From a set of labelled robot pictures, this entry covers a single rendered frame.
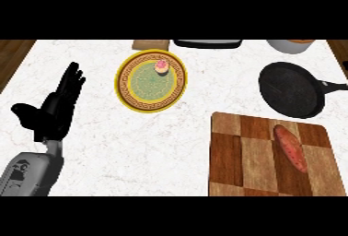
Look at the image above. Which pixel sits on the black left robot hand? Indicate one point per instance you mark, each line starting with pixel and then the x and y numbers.
pixel 57 107

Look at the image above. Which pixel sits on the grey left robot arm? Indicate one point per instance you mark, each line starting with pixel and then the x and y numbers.
pixel 30 172

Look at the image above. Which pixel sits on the checkered wooden cutting board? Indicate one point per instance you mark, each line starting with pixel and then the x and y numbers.
pixel 272 159

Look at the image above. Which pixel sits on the black frying pan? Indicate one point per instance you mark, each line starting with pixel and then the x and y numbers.
pixel 290 89

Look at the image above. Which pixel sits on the yellow patterned plate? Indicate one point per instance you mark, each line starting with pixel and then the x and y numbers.
pixel 151 81

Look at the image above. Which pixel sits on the pink frosted cupcake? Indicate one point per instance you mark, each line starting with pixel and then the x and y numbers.
pixel 162 67

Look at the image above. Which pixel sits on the small tan wooden block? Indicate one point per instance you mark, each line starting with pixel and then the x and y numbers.
pixel 151 44

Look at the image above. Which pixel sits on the black and grey appliance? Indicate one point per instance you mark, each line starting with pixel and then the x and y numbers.
pixel 209 43

